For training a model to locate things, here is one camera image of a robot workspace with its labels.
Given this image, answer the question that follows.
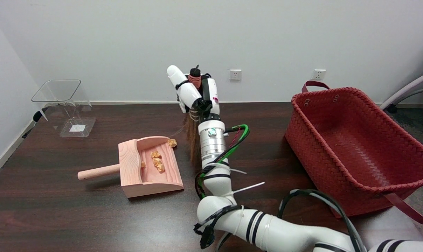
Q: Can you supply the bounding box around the wooden dustpan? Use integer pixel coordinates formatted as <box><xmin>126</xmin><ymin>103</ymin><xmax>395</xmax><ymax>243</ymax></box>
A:
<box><xmin>77</xmin><ymin>136</ymin><xmax>184</xmax><ymax>198</ymax></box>

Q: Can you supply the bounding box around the small straw hand broom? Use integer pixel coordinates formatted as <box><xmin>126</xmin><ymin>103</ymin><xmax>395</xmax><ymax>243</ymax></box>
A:
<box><xmin>178</xmin><ymin>65</ymin><xmax>202</xmax><ymax>165</ymax></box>

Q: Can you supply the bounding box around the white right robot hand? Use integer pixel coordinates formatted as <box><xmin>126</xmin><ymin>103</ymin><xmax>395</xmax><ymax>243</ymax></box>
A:
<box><xmin>167</xmin><ymin>65</ymin><xmax>221</xmax><ymax>121</ymax></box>

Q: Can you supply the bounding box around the gray chair frame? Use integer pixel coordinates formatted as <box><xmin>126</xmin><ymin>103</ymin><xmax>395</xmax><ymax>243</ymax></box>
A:
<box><xmin>379</xmin><ymin>68</ymin><xmax>423</xmax><ymax>113</ymax></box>

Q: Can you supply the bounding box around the clear plastic container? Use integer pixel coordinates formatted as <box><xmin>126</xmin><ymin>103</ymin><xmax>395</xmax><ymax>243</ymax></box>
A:
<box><xmin>32</xmin><ymin>79</ymin><xmax>96</xmax><ymax>138</ymax></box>

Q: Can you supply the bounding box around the black cable loop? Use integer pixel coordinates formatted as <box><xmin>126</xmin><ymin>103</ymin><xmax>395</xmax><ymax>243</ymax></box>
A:
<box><xmin>277</xmin><ymin>189</ymin><xmax>368</xmax><ymax>252</ymax></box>

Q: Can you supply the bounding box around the green and black cable bundle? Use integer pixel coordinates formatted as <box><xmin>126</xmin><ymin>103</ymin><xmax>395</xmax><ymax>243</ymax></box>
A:
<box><xmin>193</xmin><ymin>124</ymin><xmax>250</xmax><ymax>250</ymax></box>

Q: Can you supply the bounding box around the black bar object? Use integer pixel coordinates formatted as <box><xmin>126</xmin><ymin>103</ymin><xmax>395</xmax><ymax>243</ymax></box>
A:
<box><xmin>22</xmin><ymin>106</ymin><xmax>51</xmax><ymax>139</ymax></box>

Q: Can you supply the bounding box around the red woven basket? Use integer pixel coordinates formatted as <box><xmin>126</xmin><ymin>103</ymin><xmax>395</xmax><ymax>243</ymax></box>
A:
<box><xmin>284</xmin><ymin>80</ymin><xmax>423</xmax><ymax>226</ymax></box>

